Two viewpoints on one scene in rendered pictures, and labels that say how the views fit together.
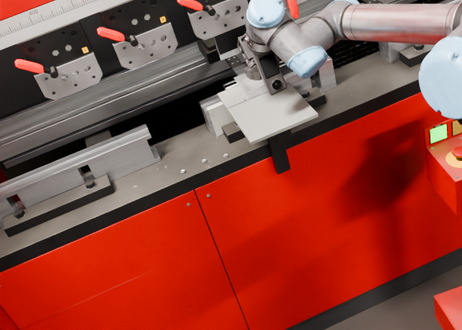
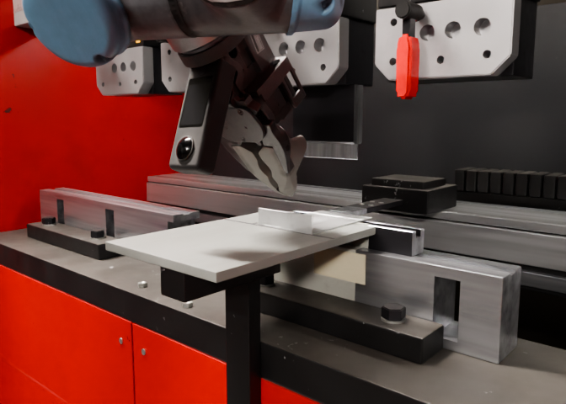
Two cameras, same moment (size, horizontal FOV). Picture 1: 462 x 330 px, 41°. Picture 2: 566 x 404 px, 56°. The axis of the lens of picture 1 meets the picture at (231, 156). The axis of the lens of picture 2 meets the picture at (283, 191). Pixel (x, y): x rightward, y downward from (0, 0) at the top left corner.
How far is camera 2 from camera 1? 1.35 m
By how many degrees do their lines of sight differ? 53
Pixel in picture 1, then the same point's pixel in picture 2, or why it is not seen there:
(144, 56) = (184, 77)
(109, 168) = (128, 233)
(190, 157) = not seen: hidden behind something
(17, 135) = (167, 181)
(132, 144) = (153, 216)
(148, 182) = (120, 272)
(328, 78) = (478, 326)
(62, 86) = (110, 79)
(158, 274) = not seen: outside the picture
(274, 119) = (189, 245)
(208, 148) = not seen: hidden behind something
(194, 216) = (123, 372)
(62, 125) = (200, 195)
